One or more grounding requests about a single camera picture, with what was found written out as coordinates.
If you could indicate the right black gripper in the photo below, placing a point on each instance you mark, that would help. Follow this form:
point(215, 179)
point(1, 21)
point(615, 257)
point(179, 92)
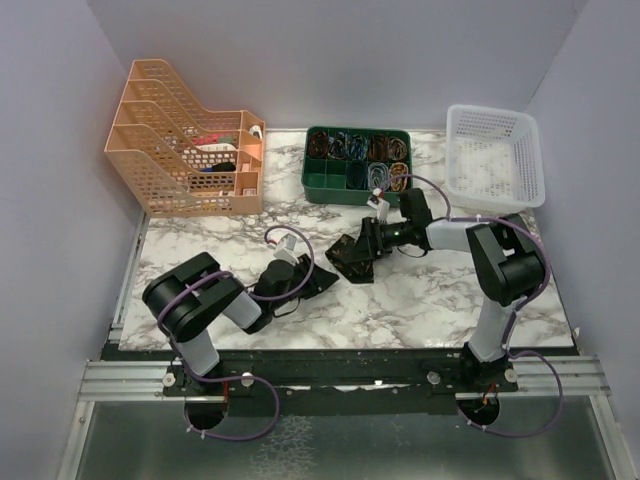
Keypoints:
point(370, 244)

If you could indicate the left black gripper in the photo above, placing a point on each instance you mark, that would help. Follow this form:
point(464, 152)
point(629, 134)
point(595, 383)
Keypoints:
point(319, 280)

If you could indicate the black floral necktie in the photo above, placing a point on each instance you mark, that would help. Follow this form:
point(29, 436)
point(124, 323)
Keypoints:
point(340, 255)

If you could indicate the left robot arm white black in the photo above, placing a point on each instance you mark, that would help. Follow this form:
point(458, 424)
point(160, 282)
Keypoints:
point(188, 298)

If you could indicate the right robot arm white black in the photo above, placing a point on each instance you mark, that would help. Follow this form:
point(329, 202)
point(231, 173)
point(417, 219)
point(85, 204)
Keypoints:
point(509, 264)

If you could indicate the green compartment tray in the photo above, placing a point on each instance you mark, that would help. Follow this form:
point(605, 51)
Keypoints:
point(343, 165)

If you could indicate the white plastic basket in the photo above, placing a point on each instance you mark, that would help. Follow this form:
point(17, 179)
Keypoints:
point(493, 159)

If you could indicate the orange plastic file organizer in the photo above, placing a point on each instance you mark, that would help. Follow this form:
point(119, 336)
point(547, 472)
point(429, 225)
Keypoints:
point(177, 157)

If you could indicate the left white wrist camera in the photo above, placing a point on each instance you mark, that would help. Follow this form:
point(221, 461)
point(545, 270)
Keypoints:
point(285, 249)

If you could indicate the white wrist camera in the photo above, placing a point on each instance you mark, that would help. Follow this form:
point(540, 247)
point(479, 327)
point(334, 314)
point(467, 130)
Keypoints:
point(285, 249)
point(377, 202)

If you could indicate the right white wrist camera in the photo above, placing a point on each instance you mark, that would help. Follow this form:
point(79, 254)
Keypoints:
point(377, 202)

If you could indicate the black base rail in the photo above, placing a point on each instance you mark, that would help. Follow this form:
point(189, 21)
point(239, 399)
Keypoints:
point(255, 383)

